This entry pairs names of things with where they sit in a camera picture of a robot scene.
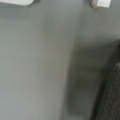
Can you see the pink pan with white handle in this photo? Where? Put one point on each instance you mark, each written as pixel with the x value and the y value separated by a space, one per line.
pixel 101 3

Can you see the white induction cooker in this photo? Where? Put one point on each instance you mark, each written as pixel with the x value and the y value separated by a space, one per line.
pixel 18 2

